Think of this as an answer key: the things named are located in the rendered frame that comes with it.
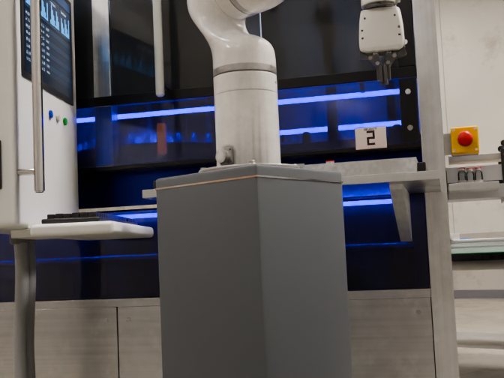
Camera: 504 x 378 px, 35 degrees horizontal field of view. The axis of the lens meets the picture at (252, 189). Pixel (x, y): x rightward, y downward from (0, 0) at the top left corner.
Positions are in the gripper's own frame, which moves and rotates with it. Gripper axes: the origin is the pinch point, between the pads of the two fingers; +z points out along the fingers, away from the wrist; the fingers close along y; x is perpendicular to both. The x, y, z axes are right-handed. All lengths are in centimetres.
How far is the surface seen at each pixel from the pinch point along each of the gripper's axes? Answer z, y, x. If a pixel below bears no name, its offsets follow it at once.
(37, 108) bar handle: 3, 80, 12
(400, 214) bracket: 30.8, -0.6, -19.4
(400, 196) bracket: 27.1, -1.6, -9.3
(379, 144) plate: 10.5, 5.1, -39.3
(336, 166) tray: 19.9, 12.2, -1.9
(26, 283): 44, 100, -15
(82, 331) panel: 59, 95, -39
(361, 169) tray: 21.0, 6.4, -1.9
